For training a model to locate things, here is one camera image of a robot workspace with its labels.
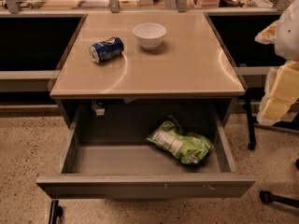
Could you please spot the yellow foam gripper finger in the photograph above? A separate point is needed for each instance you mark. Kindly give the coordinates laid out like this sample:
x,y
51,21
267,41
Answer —
x,y
267,35
281,91

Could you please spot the green rice chip bag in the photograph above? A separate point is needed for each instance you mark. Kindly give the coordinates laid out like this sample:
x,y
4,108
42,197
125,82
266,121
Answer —
x,y
190,148

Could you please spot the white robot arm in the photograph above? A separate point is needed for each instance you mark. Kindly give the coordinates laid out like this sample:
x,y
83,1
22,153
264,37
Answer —
x,y
287,33

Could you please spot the open grey drawer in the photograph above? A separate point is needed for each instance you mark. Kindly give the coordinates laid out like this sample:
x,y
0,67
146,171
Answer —
x,y
111,158

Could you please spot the black caster wheel leg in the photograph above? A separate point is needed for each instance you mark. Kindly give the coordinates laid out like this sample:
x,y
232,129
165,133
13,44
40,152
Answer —
x,y
268,197

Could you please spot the white ceramic bowl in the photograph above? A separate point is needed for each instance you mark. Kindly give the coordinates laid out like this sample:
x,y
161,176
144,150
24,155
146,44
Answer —
x,y
149,35

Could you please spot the beige top cabinet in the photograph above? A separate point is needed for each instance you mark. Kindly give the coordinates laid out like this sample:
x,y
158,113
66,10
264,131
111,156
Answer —
x,y
189,64

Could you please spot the blue pepsi can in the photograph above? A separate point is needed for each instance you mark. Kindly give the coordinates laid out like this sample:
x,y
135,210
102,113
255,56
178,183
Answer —
x,y
106,50

